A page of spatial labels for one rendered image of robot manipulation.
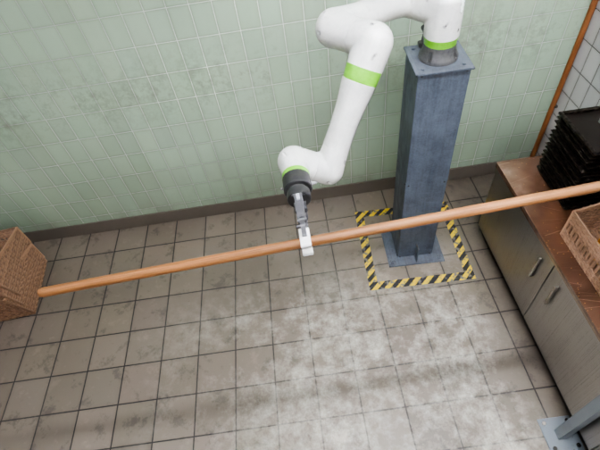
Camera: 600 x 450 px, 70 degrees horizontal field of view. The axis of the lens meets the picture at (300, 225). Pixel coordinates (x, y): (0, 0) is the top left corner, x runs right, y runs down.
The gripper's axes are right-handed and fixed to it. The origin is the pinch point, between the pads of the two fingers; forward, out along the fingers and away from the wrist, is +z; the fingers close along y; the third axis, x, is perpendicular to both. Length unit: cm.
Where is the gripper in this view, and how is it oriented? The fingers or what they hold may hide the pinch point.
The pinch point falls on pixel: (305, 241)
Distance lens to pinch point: 123.4
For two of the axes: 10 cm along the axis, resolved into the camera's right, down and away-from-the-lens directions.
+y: 1.6, 6.2, 7.7
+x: -9.8, 1.9, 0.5
